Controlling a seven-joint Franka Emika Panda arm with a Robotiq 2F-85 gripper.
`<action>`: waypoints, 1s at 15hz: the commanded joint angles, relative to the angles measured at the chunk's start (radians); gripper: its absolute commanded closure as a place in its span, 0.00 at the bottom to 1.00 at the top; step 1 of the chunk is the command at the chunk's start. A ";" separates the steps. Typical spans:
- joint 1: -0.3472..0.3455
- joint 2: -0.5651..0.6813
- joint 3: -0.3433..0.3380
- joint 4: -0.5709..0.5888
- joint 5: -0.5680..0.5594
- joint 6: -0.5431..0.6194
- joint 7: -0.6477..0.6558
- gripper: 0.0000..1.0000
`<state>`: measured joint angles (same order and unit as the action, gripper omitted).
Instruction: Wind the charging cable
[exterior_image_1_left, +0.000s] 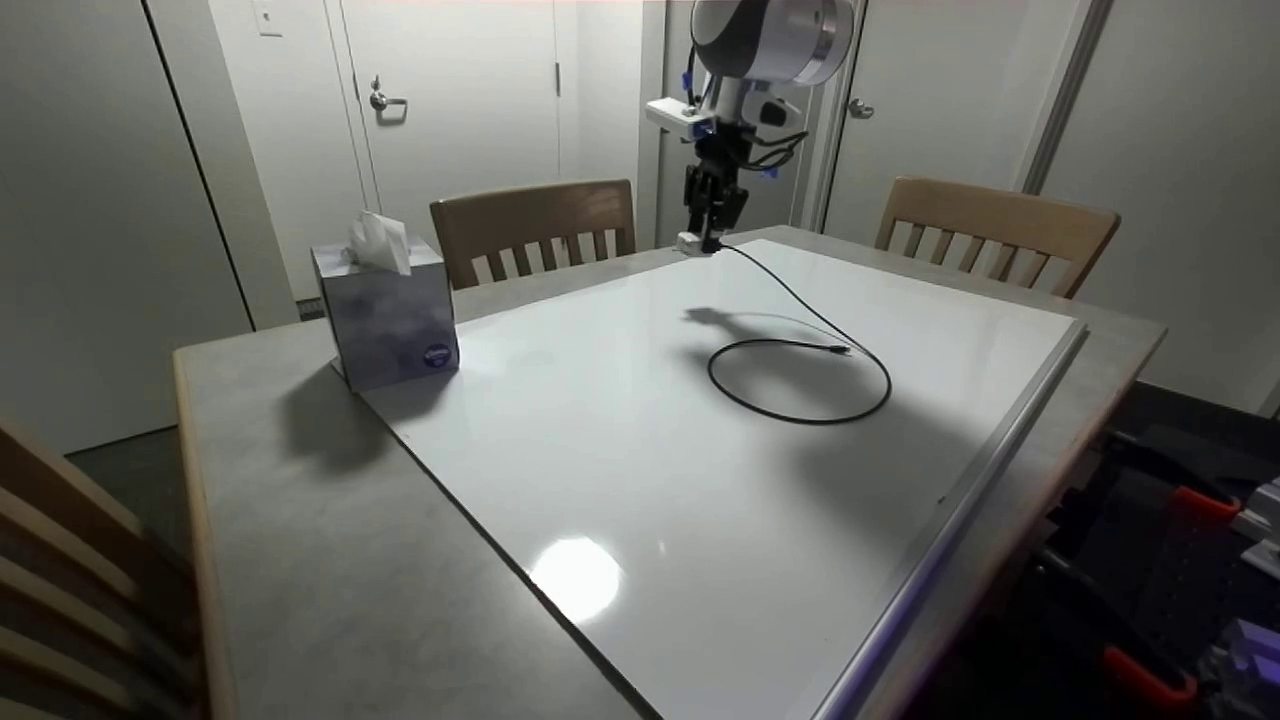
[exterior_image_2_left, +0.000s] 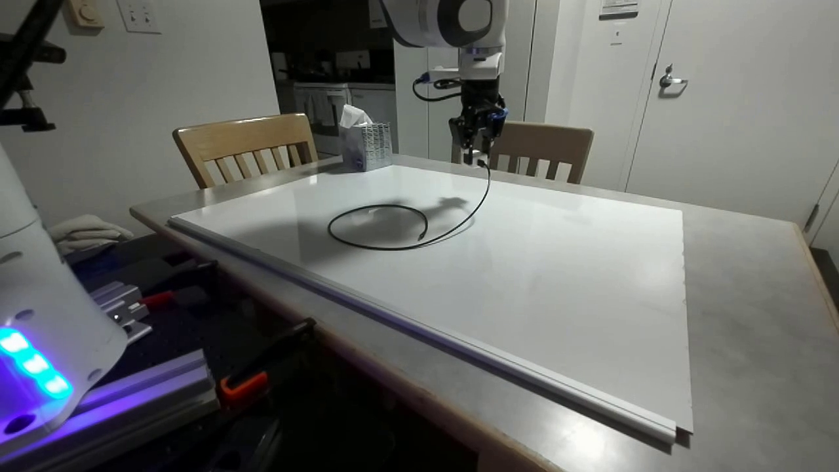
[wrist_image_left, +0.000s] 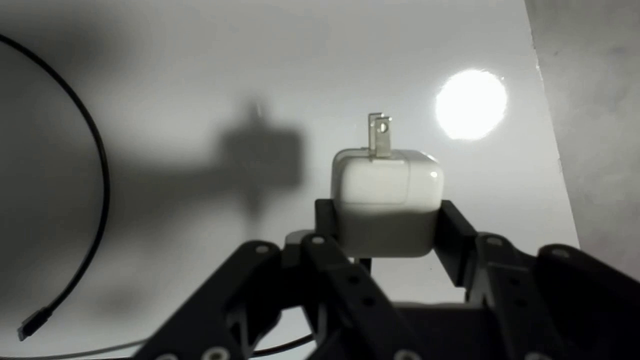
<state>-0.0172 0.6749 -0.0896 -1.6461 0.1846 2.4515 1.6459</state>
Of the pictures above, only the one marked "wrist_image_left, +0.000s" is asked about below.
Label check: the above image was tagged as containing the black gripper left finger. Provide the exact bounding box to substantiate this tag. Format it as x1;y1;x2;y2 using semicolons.
128;198;428;360

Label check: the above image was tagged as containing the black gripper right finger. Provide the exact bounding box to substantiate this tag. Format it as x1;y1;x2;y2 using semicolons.
434;199;640;360

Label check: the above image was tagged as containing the white whiteboard panel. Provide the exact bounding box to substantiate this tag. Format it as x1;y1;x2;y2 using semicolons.
0;0;576;357

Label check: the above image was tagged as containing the black charging cable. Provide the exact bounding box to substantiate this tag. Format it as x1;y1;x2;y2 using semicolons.
0;33;316;360

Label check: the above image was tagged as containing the white power adapter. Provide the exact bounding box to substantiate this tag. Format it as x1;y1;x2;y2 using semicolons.
330;111;444;257

